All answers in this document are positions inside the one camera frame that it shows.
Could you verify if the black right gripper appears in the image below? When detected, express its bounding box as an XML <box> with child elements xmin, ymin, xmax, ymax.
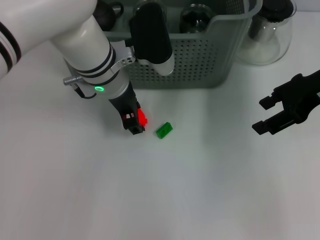
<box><xmin>251</xmin><ymin>69</ymin><xmax>320</xmax><ymax>136</ymax></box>

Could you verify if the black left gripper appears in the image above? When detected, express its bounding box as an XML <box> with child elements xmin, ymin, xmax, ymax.
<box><xmin>108</xmin><ymin>81</ymin><xmax>147</xmax><ymax>136</ymax></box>

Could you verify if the tall red wedge brick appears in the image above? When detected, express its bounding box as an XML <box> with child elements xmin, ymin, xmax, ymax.
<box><xmin>137</xmin><ymin>108</ymin><xmax>149</xmax><ymax>128</ymax></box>

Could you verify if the green rectangular brick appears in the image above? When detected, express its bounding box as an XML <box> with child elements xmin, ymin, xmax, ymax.
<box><xmin>155</xmin><ymin>121</ymin><xmax>174</xmax><ymax>139</ymax></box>

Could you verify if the grey-green perforated storage bin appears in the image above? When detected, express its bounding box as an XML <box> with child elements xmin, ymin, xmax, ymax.
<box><xmin>64</xmin><ymin>0</ymin><xmax>264</xmax><ymax>90</ymax></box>

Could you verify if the glass carafe with black lid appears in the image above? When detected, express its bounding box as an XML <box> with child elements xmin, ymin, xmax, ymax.
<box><xmin>234</xmin><ymin>0</ymin><xmax>297</xmax><ymax>66</ymax></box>

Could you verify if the black ceramic teapot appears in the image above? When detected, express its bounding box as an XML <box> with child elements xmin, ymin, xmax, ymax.
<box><xmin>96</xmin><ymin>1</ymin><xmax>125</xmax><ymax>32</ymax></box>

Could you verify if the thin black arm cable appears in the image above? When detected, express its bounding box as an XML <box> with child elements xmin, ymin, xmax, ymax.
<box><xmin>73</xmin><ymin>83</ymin><xmax>97</xmax><ymax>99</ymax></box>

